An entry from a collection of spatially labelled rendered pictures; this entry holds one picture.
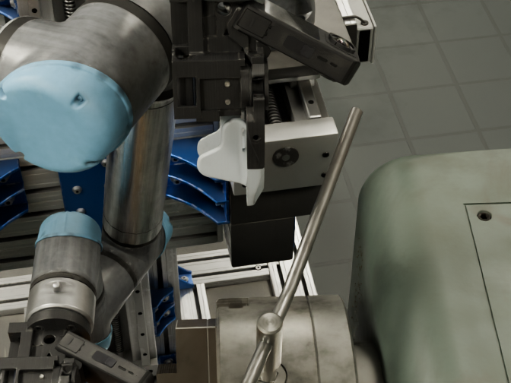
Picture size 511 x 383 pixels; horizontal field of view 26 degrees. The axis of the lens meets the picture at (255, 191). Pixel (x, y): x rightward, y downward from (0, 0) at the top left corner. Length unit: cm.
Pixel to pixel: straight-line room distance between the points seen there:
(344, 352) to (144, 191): 39
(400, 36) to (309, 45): 247
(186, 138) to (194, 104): 57
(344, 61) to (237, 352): 28
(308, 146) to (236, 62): 48
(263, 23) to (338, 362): 31
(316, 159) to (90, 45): 47
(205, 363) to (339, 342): 14
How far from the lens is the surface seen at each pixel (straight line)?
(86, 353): 119
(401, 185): 114
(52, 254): 127
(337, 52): 94
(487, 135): 310
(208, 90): 94
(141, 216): 134
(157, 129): 123
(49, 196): 157
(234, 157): 97
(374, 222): 114
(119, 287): 138
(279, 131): 139
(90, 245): 129
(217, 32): 94
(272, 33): 93
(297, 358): 101
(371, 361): 108
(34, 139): 105
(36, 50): 104
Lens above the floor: 205
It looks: 45 degrees down
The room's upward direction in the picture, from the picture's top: straight up
